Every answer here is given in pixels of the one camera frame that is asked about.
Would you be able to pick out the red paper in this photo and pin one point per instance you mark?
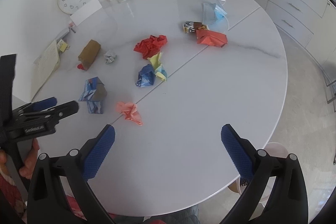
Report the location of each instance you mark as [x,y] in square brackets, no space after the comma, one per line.
[150,46]

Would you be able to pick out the yellow blue crumpled paper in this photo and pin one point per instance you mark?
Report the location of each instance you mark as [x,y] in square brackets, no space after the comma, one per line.
[159,70]

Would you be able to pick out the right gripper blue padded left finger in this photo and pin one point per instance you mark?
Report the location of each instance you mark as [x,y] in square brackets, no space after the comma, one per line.
[95,150]

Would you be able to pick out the black white snack wrapper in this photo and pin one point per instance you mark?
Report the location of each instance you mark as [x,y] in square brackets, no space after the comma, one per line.
[190,27]

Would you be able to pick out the person's left hand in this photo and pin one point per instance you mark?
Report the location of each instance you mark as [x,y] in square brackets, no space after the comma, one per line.
[29,163]

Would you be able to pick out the red paper packet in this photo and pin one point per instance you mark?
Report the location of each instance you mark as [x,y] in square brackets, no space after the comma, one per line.
[211,38]

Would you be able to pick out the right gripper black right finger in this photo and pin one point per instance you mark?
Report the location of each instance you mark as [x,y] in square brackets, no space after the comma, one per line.
[241,152]

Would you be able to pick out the white drawer cabinet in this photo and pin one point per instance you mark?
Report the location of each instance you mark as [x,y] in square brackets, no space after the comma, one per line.
[310,22]

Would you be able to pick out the white card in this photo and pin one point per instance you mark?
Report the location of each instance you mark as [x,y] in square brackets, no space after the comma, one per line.
[85,12]

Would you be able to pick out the pink crumpled paper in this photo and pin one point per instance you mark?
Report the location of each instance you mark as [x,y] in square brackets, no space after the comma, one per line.
[129,111]

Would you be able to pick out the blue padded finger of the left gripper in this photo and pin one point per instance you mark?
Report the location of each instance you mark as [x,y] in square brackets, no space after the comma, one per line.
[44,104]

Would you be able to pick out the dark blue crumpled paper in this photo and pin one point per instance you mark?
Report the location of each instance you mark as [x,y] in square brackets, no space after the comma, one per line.
[146,76]

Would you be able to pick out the small grey crumpled paper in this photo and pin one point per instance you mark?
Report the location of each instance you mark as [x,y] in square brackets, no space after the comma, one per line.
[109,57]

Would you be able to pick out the brown cardboard box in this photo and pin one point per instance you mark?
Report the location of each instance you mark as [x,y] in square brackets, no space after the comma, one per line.
[88,55]

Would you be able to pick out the blue printed carton box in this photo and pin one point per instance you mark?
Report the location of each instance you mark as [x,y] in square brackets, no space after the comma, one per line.
[94,94]

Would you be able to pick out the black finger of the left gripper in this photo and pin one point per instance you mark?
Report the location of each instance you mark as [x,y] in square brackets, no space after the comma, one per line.
[51,115]

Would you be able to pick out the yellow sticky notes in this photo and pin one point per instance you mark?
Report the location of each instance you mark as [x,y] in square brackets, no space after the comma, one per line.
[62,46]

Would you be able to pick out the light blue face mask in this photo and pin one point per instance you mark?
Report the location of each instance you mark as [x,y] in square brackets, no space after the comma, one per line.
[209,16]

